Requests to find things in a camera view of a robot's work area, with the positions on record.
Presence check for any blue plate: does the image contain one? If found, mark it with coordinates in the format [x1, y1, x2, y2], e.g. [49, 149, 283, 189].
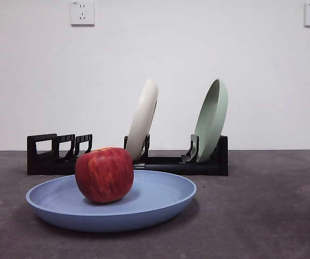
[25, 169, 198, 233]

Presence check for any red apple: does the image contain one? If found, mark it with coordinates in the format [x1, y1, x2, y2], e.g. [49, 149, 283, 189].
[75, 146, 135, 204]

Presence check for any cream white plate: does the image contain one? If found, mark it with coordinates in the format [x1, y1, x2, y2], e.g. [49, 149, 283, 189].
[125, 78, 159, 162]

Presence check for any pale green plate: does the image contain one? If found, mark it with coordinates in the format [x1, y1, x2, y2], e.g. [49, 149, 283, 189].
[193, 78, 229, 164]

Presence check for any black plate rack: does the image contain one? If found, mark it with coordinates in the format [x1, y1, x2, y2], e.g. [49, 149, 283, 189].
[26, 133, 229, 177]

